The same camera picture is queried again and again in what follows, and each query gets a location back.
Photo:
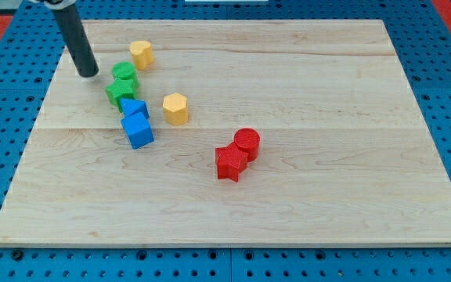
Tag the yellow hexagon block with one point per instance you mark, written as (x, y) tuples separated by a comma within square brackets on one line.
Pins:
[(175, 107)]

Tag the yellow heart block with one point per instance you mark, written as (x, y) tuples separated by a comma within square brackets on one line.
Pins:
[(142, 54)]

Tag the red star block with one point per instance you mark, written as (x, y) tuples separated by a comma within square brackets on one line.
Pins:
[(230, 162)]

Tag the red cylinder block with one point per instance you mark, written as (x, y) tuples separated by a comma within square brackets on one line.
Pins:
[(248, 141)]

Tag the light wooden board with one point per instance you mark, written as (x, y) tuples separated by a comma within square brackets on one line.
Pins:
[(345, 158)]

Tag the blue cube block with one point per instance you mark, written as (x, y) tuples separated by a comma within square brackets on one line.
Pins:
[(138, 130)]

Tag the blue triangle block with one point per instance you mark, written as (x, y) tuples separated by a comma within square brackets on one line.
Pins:
[(134, 106)]

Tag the green star block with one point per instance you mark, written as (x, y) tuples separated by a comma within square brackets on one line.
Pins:
[(120, 89)]

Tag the green cylinder block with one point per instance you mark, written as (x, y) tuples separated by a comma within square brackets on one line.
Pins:
[(125, 71)]

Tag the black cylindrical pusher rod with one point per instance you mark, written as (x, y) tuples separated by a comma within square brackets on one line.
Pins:
[(70, 25)]

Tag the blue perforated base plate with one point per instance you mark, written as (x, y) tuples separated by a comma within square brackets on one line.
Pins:
[(30, 50)]

